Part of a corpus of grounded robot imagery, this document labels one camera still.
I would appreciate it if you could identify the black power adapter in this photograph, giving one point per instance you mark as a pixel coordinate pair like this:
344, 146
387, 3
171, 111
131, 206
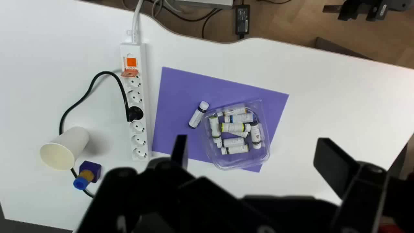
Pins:
242, 17

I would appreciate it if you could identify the dark blue block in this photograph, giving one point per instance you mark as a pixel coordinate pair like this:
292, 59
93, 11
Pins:
94, 168

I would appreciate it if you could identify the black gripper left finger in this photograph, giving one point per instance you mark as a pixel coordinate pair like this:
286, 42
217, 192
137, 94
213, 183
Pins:
180, 151

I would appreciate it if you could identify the cork peg with blue cap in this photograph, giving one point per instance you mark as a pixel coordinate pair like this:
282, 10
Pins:
83, 179

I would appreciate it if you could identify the purple paper mat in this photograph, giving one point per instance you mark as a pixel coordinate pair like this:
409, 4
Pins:
176, 112

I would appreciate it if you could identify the white vial in pack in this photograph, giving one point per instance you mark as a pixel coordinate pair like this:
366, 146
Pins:
234, 151
234, 111
233, 142
239, 118
234, 129
213, 125
256, 135

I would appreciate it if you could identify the white paper cup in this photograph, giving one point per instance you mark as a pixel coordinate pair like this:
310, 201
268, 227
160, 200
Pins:
65, 149

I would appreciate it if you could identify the white power strip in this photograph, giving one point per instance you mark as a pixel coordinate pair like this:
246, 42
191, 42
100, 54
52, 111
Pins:
136, 86

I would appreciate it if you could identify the loose white dark-capped vial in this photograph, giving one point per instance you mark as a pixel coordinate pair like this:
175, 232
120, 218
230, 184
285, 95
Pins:
198, 114

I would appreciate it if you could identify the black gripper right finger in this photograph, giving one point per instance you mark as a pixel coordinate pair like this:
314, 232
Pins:
334, 166

